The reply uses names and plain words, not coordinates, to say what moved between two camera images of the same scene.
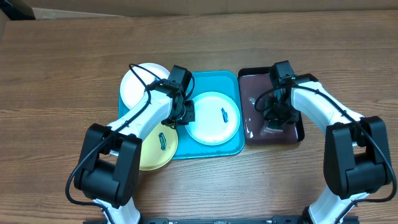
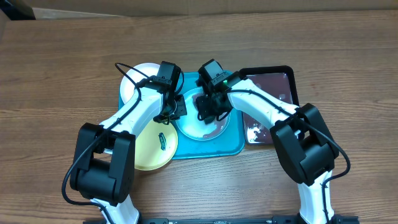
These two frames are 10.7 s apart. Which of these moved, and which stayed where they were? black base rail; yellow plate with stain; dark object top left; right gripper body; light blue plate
Moved: right gripper body; light blue plate
Stayed: black base rail; dark object top left; yellow plate with stain
